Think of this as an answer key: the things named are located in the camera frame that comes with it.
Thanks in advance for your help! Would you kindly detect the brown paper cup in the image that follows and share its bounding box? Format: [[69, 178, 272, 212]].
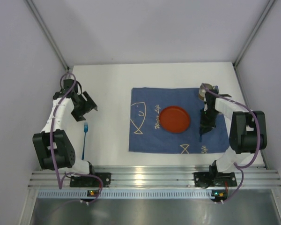
[[198, 83, 215, 101]]

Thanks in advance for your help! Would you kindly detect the blue fish placemat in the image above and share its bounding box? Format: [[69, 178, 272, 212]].
[[129, 88, 229, 154]]

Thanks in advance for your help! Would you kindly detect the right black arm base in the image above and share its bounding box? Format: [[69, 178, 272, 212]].
[[193, 172, 237, 188]]

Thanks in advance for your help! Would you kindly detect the red plate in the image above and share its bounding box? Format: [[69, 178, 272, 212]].
[[159, 105, 191, 134]]

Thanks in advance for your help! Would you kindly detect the aluminium mounting rail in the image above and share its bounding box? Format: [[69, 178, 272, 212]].
[[27, 165, 281, 188]]

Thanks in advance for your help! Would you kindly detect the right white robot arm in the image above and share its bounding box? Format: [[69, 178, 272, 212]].
[[199, 87, 267, 175]]

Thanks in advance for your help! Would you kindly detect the blue metal spoon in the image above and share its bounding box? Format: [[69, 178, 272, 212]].
[[199, 108, 205, 142]]

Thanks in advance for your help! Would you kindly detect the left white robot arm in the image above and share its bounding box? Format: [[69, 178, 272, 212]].
[[32, 79, 97, 175]]

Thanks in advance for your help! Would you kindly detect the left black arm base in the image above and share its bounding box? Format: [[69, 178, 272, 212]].
[[70, 172, 111, 188]]

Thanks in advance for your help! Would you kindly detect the blue metal fork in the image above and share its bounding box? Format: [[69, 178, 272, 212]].
[[81, 122, 89, 160]]

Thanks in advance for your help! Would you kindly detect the slotted cable duct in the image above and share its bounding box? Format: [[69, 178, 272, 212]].
[[37, 189, 226, 199]]

